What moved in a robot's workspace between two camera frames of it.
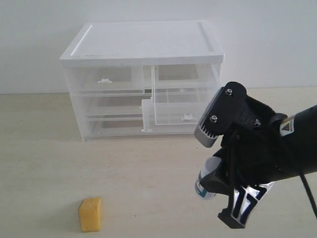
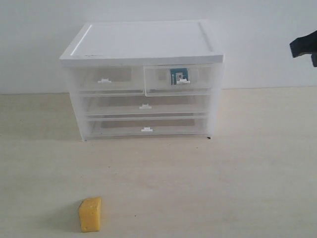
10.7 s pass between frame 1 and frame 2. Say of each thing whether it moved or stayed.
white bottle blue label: moved
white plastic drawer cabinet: stayed
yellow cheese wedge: stayed
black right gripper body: moved
